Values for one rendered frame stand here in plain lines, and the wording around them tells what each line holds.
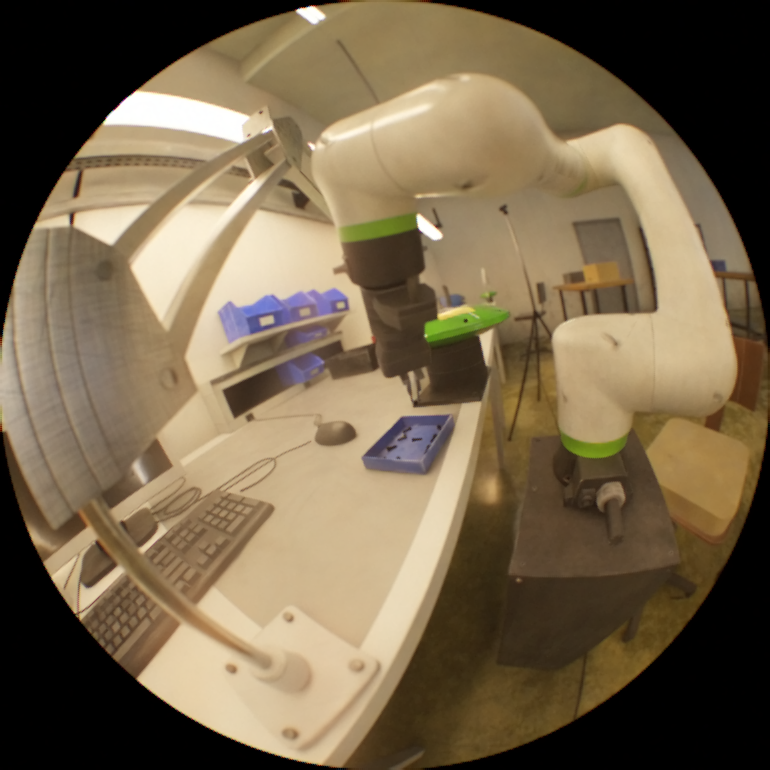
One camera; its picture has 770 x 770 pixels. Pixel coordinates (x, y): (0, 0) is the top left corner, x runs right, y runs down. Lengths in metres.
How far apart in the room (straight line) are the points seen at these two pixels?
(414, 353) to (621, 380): 0.28
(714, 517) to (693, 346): 0.49
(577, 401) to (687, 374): 0.16
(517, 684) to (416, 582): 0.93
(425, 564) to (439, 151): 0.31
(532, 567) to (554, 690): 0.83
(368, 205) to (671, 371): 0.36
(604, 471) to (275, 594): 0.41
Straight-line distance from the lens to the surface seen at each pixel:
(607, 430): 0.39
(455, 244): 5.34
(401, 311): 0.23
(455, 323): 0.47
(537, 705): 1.12
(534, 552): 0.37
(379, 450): 0.40
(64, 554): 0.63
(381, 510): 0.30
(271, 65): 2.92
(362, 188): 0.25
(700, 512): 0.77
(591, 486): 0.39
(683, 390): 0.35
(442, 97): 0.19
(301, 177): 0.47
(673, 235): 0.44
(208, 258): 0.16
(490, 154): 0.17
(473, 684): 1.11
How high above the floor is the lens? 1.11
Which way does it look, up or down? 14 degrees down
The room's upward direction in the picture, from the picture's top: 18 degrees counter-clockwise
